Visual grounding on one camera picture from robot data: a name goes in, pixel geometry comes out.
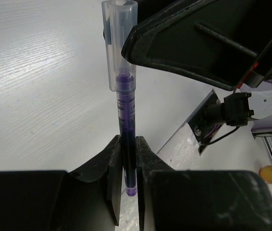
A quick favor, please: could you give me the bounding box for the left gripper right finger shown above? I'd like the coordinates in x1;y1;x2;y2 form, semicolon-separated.
136;136;272;231

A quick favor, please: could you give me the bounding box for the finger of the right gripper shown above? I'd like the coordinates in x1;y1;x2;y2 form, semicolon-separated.
121;0;272;91

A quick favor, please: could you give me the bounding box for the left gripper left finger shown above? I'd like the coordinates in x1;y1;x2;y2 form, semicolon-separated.
0;135;122;231

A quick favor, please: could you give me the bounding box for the purple pen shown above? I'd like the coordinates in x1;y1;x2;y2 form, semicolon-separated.
116;71;137;196

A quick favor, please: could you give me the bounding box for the clear pen cap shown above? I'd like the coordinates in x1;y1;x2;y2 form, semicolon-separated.
102;0;138;92

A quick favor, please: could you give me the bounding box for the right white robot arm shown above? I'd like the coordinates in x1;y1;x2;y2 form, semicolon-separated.
121;0;272;119

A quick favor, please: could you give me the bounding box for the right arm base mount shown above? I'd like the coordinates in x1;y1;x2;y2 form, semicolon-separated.
186;90;254;154

